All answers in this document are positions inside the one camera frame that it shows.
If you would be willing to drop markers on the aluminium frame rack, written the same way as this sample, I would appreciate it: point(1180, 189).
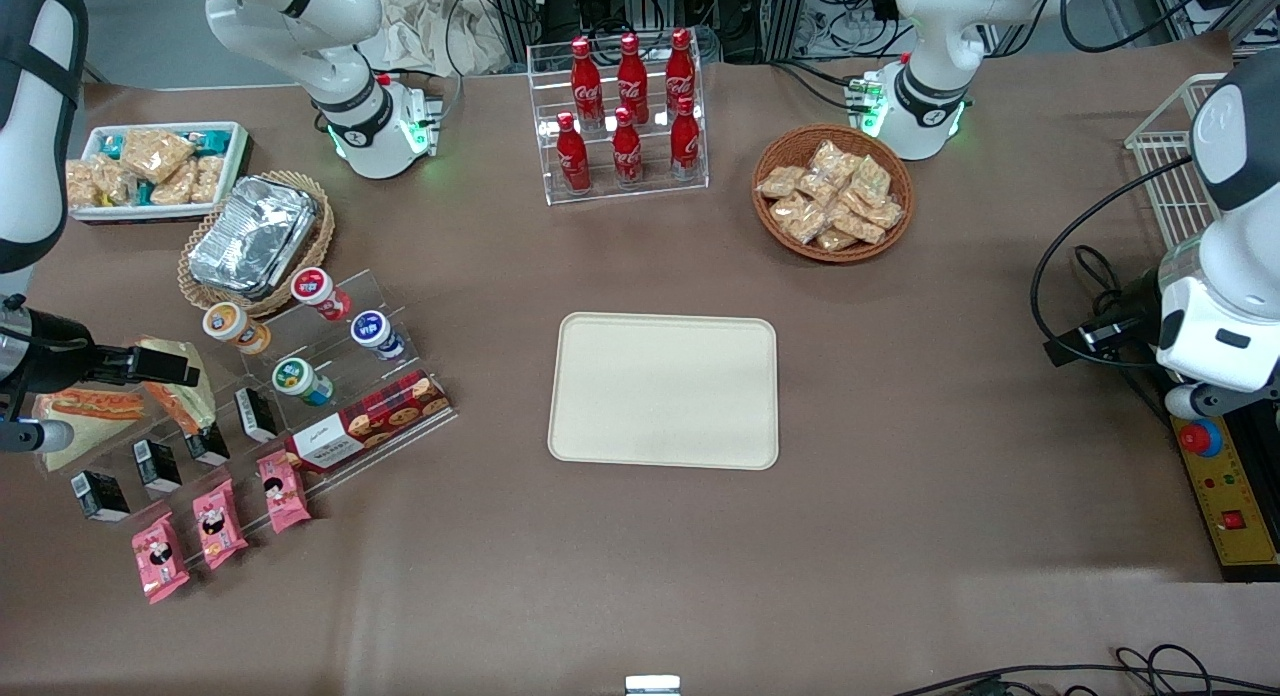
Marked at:
point(770, 16)

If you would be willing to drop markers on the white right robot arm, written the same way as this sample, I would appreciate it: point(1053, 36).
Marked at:
point(340, 76)

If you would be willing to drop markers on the red cola bottle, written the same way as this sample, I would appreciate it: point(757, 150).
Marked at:
point(586, 86)
point(573, 161)
point(680, 71)
point(632, 81)
point(685, 141)
point(627, 154)

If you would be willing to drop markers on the yellow emergency stop box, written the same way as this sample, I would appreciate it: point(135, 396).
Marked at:
point(1235, 521)

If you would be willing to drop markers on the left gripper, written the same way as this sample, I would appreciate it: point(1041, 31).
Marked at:
point(1136, 303)

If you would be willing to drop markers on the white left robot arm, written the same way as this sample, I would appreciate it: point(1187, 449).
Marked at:
point(930, 76)

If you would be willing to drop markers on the clear-wrapped rice cracker packet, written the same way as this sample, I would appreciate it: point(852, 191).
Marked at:
point(885, 214)
point(860, 224)
point(818, 188)
point(797, 216)
point(780, 182)
point(828, 159)
point(835, 239)
point(870, 179)

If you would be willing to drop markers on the triangle sandwich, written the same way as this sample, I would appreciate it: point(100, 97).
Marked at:
point(190, 406)
point(85, 441)

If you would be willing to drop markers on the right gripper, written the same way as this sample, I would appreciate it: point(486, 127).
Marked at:
point(55, 350)

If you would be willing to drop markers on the green lid yogurt cup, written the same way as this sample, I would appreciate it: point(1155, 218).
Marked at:
point(293, 376)

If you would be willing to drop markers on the aluminium foil container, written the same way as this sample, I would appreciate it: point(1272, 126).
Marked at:
point(250, 236)

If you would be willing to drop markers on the crumpled white cloth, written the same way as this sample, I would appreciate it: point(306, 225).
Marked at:
point(420, 36)

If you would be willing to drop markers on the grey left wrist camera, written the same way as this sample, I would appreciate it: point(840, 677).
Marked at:
point(1195, 401)

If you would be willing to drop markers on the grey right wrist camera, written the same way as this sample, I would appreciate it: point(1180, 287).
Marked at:
point(40, 436)

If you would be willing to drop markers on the clear acrylic step display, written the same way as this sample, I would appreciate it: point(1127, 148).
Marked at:
point(300, 341)

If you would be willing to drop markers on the pink snack pouch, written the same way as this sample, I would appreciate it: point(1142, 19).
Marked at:
point(283, 494)
point(158, 559)
point(218, 524)

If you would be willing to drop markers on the beige plastic tray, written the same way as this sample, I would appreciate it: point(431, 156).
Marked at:
point(665, 391)

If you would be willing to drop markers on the teal snack pack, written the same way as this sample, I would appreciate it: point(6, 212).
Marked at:
point(110, 144)
point(143, 196)
point(212, 138)

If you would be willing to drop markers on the blue lid yogurt cup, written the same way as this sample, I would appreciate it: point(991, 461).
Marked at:
point(371, 328)

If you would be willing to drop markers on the oval wicker basket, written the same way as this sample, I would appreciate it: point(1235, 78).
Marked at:
point(320, 236)

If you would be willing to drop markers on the brown table cover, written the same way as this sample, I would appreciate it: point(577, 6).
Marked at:
point(900, 476)

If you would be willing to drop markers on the white rectangular bin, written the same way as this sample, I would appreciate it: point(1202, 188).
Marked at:
point(238, 166)

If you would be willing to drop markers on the large puffed snack pack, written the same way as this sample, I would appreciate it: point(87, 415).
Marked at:
point(155, 154)

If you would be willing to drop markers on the clear acrylic bottle rack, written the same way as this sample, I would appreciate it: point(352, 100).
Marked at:
point(655, 191)

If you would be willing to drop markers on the red plaid cookie box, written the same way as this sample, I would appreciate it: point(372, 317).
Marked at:
point(370, 421)

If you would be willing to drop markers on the small black carton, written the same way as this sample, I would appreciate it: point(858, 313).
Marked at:
point(210, 444)
point(100, 496)
point(258, 416)
point(158, 466)

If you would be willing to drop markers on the orange lid yogurt cup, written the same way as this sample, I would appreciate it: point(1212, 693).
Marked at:
point(227, 323)

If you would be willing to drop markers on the red lid yogurt cup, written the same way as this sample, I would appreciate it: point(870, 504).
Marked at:
point(318, 288)

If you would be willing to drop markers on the round wicker basket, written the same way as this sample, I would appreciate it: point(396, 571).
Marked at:
point(775, 146)

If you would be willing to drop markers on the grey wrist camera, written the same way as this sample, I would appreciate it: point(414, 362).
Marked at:
point(1195, 401)
point(40, 436)

